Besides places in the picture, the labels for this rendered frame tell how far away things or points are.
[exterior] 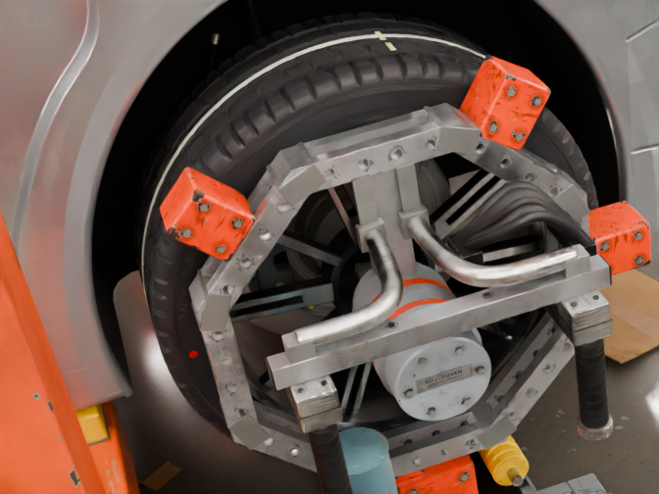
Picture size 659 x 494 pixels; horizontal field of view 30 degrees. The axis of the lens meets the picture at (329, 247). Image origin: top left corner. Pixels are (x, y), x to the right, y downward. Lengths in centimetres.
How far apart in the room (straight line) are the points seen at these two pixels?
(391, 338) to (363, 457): 25
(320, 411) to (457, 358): 21
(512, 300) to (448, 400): 18
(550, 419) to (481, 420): 93
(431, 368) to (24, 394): 57
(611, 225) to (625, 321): 127
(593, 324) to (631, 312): 154
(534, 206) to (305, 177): 28
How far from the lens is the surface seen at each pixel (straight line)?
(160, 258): 164
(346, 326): 141
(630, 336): 296
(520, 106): 157
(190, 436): 291
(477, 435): 183
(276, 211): 153
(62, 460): 122
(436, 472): 184
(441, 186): 189
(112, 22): 156
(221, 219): 151
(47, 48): 159
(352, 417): 187
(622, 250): 175
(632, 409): 278
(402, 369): 152
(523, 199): 152
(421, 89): 161
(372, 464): 163
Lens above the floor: 184
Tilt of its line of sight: 32 degrees down
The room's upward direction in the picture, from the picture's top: 12 degrees counter-clockwise
